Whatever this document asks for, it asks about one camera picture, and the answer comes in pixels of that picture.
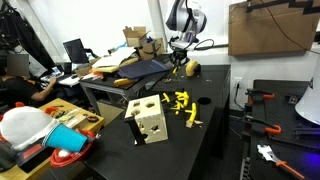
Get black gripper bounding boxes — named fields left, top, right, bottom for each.
left=169, top=46, right=191, bottom=72

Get open plain cardboard box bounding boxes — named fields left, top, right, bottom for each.
left=122, top=25, right=150, bottom=48

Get wooden cube box with holes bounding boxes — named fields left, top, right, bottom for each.
left=123, top=93, right=169, bottom=145

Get dark blue cloth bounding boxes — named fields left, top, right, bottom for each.
left=117, top=59, right=172, bottom=80

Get small yellow block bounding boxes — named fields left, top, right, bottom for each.
left=112, top=77, right=138, bottom=89

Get yellow board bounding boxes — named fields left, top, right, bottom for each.
left=91, top=57, right=139, bottom=74

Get wooden table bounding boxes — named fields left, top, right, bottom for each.
left=0, top=97, right=106, bottom=180

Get blue plastic cup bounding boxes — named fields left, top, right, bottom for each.
left=42, top=122, right=90, bottom=153

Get black hanging clothes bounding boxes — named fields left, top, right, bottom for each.
left=0, top=0, right=56, bottom=71

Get seated person in black shirt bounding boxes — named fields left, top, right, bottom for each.
left=0, top=53, right=58, bottom=109

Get white plastic bag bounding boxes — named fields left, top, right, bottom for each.
left=0, top=105, right=61, bottom=151

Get black and red tool case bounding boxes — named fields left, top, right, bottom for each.
left=14, top=141, right=51, bottom=174

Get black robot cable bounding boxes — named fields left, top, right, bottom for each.
left=168, top=34, right=216, bottom=52

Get large yellow T-handle hex key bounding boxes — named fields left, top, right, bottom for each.
left=184, top=102, right=199, bottom=130

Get white wall outlet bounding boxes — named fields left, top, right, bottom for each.
left=232, top=76, right=244, bottom=91

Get black angle bracket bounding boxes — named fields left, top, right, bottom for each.
left=124, top=116, right=148, bottom=147

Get aluminium extrusion frame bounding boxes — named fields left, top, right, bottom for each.
left=79, top=53, right=181, bottom=116

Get orange handled pliers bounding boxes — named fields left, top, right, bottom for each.
left=245, top=87, right=276, bottom=105

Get cardboard wall panel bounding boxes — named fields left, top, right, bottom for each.
left=227, top=0, right=320, bottom=57

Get black clamp with orange handle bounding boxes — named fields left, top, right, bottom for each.
left=244, top=114, right=283, bottom=136

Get silver clamp with orange handle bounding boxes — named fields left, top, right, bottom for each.
left=256, top=143, right=306, bottom=180

